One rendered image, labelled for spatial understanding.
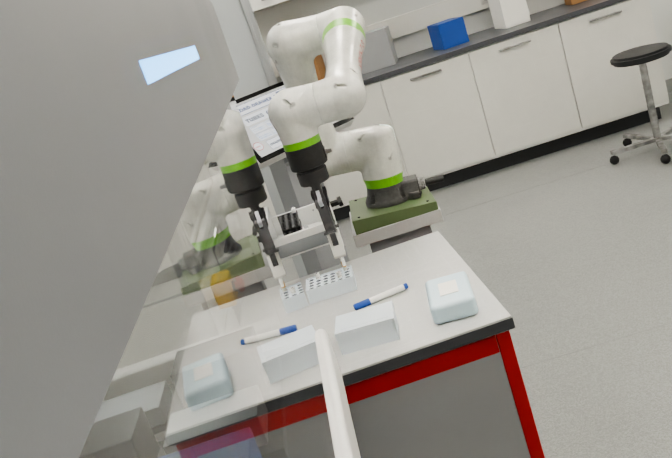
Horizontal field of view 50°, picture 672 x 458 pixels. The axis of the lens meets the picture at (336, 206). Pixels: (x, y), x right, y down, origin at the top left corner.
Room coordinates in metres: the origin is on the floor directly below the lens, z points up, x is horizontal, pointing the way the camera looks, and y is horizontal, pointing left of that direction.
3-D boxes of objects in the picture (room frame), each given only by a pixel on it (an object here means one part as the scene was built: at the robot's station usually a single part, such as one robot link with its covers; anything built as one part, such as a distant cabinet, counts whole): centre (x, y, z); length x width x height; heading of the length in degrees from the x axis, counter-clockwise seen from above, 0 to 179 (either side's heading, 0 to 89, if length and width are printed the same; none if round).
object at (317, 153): (1.73, 0.03, 1.11); 0.12 x 0.09 x 0.06; 87
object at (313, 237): (2.02, 0.23, 0.86); 0.40 x 0.26 x 0.06; 91
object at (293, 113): (1.72, 0.02, 1.21); 0.13 x 0.11 x 0.14; 78
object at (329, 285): (1.74, 0.08, 0.78); 0.12 x 0.08 x 0.04; 87
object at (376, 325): (1.41, 0.02, 0.79); 0.13 x 0.09 x 0.05; 83
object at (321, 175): (1.73, 0.03, 1.04); 0.08 x 0.07 x 0.09; 177
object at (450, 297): (1.43, -0.17, 0.78); 0.15 x 0.10 x 0.04; 173
